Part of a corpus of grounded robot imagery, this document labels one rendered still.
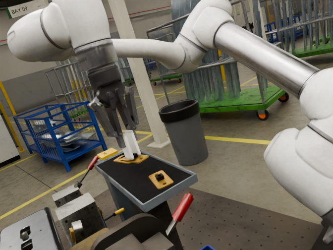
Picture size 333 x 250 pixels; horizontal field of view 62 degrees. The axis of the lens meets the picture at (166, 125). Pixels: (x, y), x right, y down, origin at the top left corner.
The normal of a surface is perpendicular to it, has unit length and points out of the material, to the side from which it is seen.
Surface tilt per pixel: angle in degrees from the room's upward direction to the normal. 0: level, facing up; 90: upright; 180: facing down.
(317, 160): 64
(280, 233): 0
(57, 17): 87
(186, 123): 93
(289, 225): 0
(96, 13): 91
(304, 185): 81
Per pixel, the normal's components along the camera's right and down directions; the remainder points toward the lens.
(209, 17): -0.41, -0.25
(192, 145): 0.17, 0.28
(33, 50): -0.15, 0.84
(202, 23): -0.59, -0.07
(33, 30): -0.22, 0.23
